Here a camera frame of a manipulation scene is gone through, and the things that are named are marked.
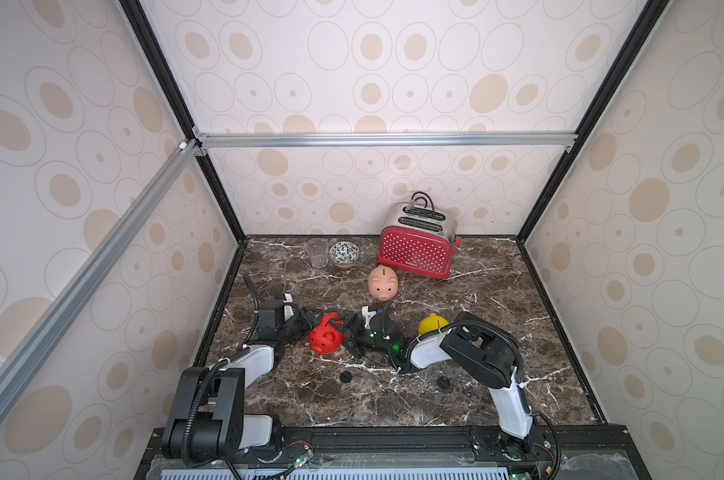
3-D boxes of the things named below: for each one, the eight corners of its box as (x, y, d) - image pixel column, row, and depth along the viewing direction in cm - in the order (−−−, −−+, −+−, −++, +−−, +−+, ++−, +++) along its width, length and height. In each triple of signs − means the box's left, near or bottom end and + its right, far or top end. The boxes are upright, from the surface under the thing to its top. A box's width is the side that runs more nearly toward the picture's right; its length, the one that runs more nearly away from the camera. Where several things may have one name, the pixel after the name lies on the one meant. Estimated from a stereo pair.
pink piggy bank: (368, 304, 102) (368, 288, 94) (368, 281, 108) (368, 265, 101) (396, 304, 102) (398, 288, 94) (394, 282, 108) (396, 265, 101)
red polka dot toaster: (375, 259, 116) (376, 218, 100) (412, 231, 126) (418, 189, 110) (426, 297, 105) (437, 258, 88) (462, 263, 115) (477, 222, 98)
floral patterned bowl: (330, 264, 114) (328, 256, 111) (331, 248, 119) (330, 240, 116) (359, 264, 114) (358, 256, 111) (359, 248, 119) (359, 240, 116)
